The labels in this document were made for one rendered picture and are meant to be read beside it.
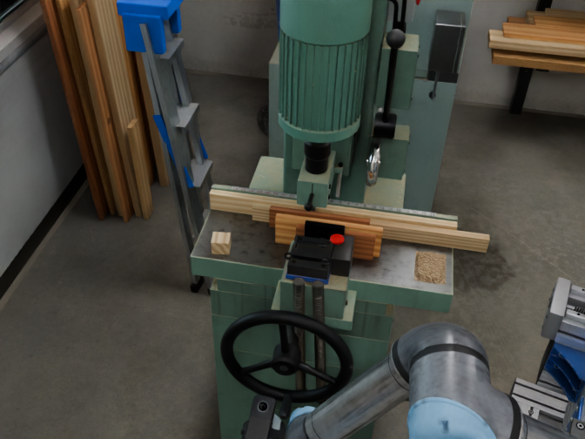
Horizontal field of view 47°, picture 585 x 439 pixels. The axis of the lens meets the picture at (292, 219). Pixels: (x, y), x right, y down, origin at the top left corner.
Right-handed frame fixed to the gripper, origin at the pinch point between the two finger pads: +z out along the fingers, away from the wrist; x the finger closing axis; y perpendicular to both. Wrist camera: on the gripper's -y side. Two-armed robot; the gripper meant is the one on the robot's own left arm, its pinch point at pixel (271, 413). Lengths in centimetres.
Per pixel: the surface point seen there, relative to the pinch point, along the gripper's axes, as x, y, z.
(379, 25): 12, -86, 18
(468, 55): 55, -101, 254
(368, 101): 11, -69, 27
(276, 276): -3.7, -27.7, 11.3
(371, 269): 17.4, -31.8, 13.8
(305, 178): 0, -51, 13
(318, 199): 3.4, -46.3, 13.8
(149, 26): -58, -84, 64
